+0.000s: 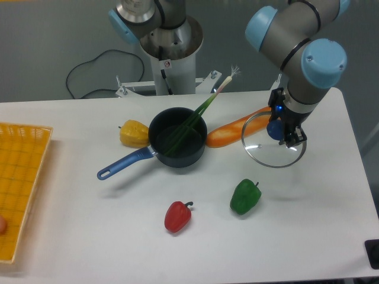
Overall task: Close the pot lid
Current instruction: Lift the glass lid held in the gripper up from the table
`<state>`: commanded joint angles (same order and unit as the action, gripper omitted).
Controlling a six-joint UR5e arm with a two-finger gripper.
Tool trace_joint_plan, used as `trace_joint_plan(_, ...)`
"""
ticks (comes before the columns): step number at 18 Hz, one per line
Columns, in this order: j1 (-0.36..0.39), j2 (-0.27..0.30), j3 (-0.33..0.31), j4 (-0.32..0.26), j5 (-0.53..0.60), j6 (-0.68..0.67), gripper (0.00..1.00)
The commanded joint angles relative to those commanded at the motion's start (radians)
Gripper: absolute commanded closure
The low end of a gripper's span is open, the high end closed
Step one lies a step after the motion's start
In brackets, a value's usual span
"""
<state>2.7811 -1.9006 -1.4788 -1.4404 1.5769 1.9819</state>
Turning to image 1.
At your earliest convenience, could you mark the green bell pepper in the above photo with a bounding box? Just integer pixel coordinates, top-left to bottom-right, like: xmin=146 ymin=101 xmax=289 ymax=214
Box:
xmin=230 ymin=179 xmax=262 ymax=215

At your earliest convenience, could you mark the orange baguette bread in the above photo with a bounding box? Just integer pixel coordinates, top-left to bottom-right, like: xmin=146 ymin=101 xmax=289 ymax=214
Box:
xmin=205 ymin=106 xmax=271 ymax=148

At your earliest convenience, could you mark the glass pot lid blue knob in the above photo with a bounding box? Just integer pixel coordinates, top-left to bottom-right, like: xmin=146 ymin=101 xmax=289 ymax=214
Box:
xmin=241 ymin=111 xmax=307 ymax=169

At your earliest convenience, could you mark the green spring onion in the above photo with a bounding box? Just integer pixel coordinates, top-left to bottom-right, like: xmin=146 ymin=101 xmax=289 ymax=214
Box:
xmin=163 ymin=65 xmax=240 ymax=157

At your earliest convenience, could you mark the white table bracket left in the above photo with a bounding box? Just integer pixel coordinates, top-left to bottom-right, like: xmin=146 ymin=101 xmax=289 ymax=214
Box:
xmin=115 ymin=75 xmax=156 ymax=98

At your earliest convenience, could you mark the dark blue saucepan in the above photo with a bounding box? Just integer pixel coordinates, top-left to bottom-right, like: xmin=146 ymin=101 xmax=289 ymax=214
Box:
xmin=97 ymin=107 xmax=208 ymax=180

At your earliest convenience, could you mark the yellow bell pepper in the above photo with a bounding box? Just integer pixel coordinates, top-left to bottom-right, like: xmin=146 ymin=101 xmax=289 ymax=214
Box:
xmin=119 ymin=120 xmax=149 ymax=148

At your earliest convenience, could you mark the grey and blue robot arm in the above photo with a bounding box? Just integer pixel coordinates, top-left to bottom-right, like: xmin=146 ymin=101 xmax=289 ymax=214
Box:
xmin=108 ymin=1 xmax=349 ymax=147

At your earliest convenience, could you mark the black cable on floor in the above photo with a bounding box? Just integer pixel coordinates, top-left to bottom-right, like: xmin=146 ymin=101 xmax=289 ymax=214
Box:
xmin=66 ymin=49 xmax=145 ymax=99

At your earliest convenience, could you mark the pink object in basket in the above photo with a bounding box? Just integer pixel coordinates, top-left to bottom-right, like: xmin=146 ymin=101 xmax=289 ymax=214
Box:
xmin=0 ymin=215 xmax=7 ymax=234

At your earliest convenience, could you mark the yellow woven basket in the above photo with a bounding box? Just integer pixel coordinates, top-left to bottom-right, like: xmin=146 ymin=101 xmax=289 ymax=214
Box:
xmin=1 ymin=122 xmax=53 ymax=264

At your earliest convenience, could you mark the red bell pepper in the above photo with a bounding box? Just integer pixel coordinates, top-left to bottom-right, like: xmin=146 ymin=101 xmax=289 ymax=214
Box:
xmin=164 ymin=201 xmax=193 ymax=233

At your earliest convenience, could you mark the white table bracket right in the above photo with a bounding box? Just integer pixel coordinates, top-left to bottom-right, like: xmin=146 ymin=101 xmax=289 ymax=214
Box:
xmin=195 ymin=70 xmax=222 ymax=94

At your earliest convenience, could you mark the white table bracket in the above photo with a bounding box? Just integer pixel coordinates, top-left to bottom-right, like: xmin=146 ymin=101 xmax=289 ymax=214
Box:
xmin=115 ymin=75 xmax=156 ymax=98
xmin=195 ymin=70 xmax=222 ymax=94

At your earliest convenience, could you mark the black object table corner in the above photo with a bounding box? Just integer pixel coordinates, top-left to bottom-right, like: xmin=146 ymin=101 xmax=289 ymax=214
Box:
xmin=364 ymin=239 xmax=379 ymax=270

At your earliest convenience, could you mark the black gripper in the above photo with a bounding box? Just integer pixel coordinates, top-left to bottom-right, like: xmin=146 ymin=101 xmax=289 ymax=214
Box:
xmin=268 ymin=88 xmax=313 ymax=147

